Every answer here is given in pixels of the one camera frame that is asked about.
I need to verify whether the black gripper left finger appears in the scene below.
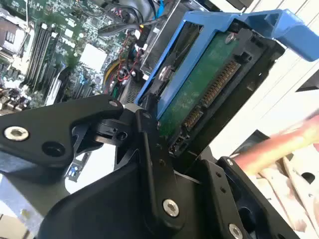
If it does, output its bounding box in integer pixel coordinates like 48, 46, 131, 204
0, 94, 187, 230

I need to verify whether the person's hand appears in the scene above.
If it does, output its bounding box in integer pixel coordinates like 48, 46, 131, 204
234, 115, 319, 175

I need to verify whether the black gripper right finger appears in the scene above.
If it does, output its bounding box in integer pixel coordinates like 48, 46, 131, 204
196, 155, 301, 239

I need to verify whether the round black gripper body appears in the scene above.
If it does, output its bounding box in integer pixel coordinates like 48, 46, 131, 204
37, 160, 226, 239

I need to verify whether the hard disk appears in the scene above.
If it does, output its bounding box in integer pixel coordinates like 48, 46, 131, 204
134, 8, 319, 165

